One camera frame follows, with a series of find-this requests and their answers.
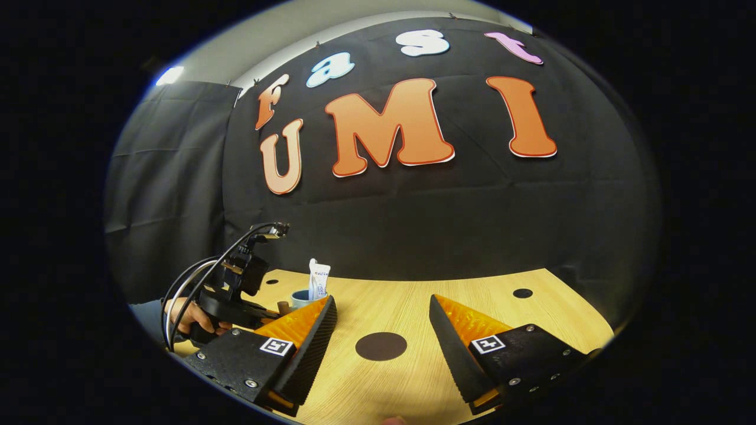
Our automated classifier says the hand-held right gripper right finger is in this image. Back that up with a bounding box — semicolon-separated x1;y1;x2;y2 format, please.
429;294;600;415

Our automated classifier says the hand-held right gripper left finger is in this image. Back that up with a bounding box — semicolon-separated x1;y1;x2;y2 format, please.
183;295;338;417

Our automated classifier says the pale blue cup wooden handle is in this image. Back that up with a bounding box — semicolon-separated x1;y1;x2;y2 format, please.
278;288;322;316

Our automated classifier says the dark brown round coaster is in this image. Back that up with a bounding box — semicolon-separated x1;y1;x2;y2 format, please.
355;332;408;362

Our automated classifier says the white toothpaste tube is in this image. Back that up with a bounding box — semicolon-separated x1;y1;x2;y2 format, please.
308;258;331;302

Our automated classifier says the wooden desktop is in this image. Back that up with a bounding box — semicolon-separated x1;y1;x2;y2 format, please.
174;267;615;425

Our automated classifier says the dark side curtain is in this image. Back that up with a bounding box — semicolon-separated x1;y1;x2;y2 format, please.
105;80;243;305

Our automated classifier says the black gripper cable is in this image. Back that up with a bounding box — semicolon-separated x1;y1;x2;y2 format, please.
168;223;279;353

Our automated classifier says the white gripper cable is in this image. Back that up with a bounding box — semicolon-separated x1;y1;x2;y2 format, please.
161;259;220;350

